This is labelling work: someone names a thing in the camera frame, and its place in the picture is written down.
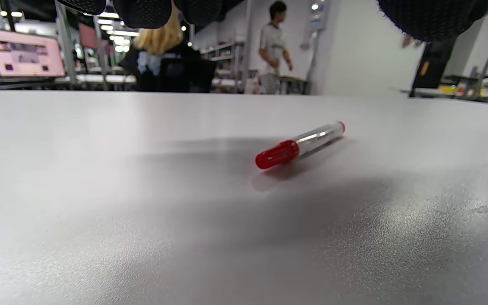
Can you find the white marker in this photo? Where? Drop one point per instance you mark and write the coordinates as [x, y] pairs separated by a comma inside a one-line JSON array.
[[318, 137]]

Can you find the red marker cap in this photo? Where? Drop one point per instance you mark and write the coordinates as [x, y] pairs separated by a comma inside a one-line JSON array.
[[275, 155]]

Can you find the person's left hand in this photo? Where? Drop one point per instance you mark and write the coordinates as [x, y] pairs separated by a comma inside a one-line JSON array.
[[142, 12]]

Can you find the laptop with pink screen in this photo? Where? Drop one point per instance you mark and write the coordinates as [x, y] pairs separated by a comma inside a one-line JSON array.
[[26, 53]]

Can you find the grey metal shelf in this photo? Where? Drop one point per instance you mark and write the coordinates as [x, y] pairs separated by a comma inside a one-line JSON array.
[[227, 63]]

